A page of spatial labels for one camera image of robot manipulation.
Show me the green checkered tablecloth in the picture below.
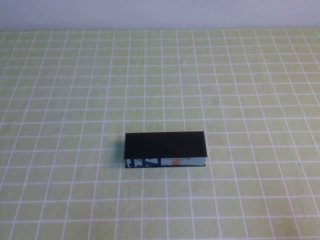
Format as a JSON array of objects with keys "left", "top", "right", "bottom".
[{"left": 0, "top": 27, "right": 320, "bottom": 240}]

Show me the black printed glasses case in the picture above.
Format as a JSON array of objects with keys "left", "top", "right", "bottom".
[{"left": 123, "top": 131, "right": 209, "bottom": 171}]

